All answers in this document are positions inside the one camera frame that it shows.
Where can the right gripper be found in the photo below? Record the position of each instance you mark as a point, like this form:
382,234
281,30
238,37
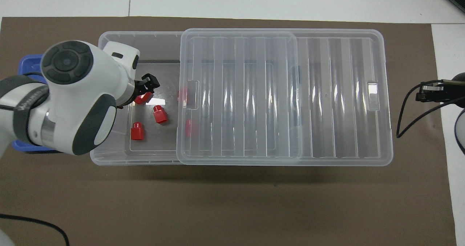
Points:
459,91

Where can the red block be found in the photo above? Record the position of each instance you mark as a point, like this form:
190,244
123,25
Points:
159,115
137,131
144,98
183,94
189,128

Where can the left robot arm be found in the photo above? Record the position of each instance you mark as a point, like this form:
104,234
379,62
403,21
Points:
72,104

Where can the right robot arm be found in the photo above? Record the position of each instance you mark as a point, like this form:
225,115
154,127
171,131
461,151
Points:
462,129

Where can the clear plastic storage box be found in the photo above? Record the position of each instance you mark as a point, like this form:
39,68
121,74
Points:
145,49

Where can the clear plastic box lid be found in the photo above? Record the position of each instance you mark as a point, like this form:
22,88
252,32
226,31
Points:
327,93

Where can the blue plastic bin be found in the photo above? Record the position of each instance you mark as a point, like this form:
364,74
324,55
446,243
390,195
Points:
29,62

